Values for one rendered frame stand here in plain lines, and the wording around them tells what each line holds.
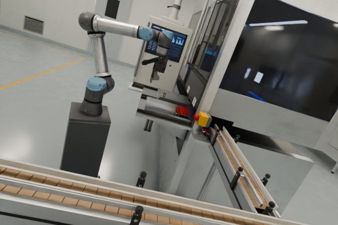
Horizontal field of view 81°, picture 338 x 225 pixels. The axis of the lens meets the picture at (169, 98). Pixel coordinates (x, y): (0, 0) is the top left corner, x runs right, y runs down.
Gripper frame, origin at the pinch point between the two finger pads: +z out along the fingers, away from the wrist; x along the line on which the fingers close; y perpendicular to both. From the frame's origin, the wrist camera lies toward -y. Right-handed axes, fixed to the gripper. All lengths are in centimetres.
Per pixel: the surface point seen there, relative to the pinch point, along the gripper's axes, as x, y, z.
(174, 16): 93, 7, -52
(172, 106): 19.5, 24.4, 20.6
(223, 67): -12.6, 40.6, -25.2
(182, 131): -2.6, 33.6, 29.6
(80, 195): -92, -11, 13
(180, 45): 88, 23, -26
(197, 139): -25, 39, 21
